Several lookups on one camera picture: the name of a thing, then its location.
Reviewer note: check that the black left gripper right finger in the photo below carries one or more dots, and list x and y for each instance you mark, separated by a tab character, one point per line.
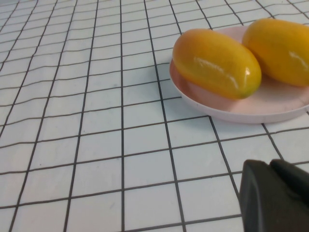
292	176

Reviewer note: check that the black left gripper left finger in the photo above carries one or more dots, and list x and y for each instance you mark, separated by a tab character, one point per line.
265	207

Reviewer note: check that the orange yellow mango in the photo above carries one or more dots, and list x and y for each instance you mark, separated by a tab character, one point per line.
277	48
212	62

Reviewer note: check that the pink round plate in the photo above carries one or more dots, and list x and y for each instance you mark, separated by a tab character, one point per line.
253	111

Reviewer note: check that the white checked tablecloth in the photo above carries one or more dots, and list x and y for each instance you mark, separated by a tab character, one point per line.
96	145

